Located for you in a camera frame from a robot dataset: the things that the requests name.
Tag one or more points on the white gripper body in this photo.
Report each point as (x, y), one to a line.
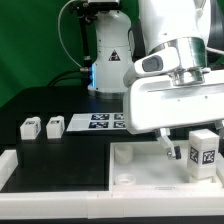
(162, 95)

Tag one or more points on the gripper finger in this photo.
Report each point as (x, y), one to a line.
(162, 136)
(220, 126)

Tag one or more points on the white square tabletop part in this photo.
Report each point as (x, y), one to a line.
(136, 166)

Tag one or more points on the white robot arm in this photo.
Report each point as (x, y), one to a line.
(183, 24)

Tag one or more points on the marker sheet with tags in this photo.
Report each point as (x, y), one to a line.
(96, 121)

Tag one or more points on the white U-shaped obstacle fence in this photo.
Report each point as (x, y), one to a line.
(103, 204)

